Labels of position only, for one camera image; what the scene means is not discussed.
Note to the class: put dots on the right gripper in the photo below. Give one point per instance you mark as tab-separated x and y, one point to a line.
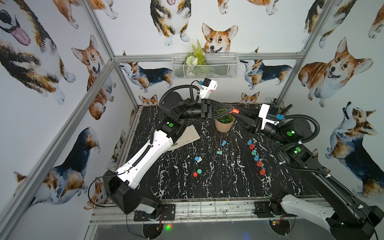
252	126

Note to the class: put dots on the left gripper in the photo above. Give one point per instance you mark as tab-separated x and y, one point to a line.
205	108

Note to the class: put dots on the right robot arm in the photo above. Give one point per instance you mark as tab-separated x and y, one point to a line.
347	217

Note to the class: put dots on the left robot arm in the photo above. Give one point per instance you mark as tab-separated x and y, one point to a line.
179	104

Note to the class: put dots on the potted green plant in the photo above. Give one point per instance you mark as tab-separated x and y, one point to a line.
225	123

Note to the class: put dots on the beige paper sheet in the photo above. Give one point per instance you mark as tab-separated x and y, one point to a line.
189	136

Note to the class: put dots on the fern and white flower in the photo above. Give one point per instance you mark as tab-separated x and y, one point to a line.
195	62

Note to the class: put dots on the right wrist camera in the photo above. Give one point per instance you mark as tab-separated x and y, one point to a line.
269	114

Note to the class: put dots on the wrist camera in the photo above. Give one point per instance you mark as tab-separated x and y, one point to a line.
207	86
269	114

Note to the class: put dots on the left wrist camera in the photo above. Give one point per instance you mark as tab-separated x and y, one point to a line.
207	86

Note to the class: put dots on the white wire basket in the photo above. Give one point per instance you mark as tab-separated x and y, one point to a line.
219	66

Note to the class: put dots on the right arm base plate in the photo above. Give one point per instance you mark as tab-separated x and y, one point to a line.
268	209

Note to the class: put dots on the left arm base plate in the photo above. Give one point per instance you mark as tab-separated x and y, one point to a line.
166	212

